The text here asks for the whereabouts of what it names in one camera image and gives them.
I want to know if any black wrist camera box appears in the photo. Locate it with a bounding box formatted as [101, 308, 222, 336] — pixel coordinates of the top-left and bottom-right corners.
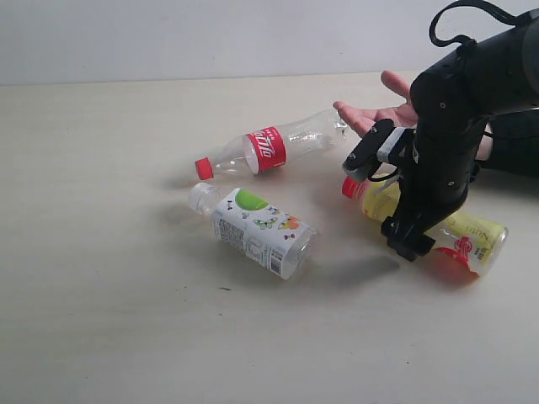
[342, 119, 415, 183]

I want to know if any clear cola bottle red label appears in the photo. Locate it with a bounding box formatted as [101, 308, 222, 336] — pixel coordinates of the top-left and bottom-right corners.
[195, 109, 351, 181]

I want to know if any clear bottle white butterfly label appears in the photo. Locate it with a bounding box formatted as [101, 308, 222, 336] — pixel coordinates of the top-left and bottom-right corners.
[189, 182, 319, 279]

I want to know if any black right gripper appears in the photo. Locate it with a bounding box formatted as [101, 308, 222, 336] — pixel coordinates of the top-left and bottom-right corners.
[381, 117, 484, 262]

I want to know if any yellow label bottle red cap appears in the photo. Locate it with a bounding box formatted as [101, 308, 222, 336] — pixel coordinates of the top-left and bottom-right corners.
[342, 178, 509, 276]

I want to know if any person's open hand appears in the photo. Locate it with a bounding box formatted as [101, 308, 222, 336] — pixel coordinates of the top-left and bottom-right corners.
[333, 70, 418, 137]

